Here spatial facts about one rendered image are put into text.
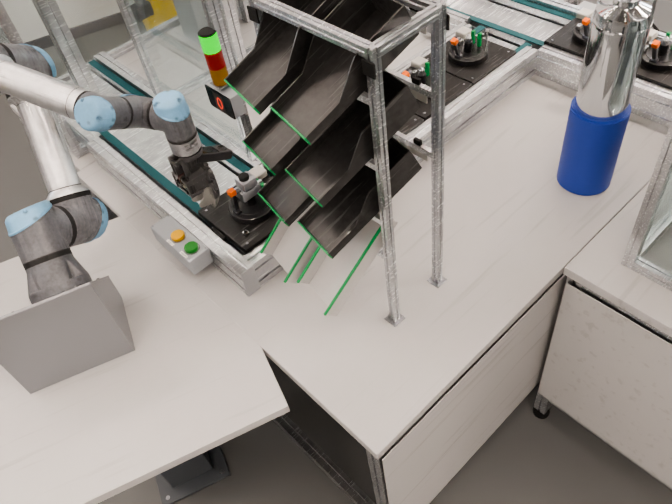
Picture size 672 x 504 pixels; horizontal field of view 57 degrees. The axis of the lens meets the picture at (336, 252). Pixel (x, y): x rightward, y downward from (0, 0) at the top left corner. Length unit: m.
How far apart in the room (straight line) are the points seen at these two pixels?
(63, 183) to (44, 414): 0.59
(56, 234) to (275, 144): 0.61
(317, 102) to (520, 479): 1.63
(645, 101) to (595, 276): 0.72
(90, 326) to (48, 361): 0.15
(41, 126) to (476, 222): 1.22
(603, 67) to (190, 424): 1.35
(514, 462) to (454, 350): 0.89
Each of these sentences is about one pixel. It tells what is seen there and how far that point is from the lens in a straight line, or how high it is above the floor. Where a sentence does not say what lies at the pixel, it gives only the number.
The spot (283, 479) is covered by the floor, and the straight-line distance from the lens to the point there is 2.43.
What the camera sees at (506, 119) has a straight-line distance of 2.24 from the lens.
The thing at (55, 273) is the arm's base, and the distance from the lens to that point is 1.65.
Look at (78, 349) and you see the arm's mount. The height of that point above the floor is 0.95.
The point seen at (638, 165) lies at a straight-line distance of 2.13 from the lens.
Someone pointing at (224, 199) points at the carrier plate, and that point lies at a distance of 1.90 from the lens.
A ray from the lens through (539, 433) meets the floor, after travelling 2.48.
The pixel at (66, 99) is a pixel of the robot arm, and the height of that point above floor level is 1.48.
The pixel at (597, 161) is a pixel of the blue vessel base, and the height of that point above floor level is 1.00.
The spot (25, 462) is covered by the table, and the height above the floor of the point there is 0.86.
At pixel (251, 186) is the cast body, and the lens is 1.77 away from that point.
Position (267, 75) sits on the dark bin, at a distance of 1.30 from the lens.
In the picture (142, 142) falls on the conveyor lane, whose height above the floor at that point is 0.92.
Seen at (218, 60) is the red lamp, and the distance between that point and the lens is 1.79.
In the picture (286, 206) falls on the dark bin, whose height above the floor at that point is 1.20.
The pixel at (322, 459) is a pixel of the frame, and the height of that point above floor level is 0.17.
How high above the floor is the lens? 2.22
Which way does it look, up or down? 49 degrees down
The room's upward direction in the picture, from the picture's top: 10 degrees counter-clockwise
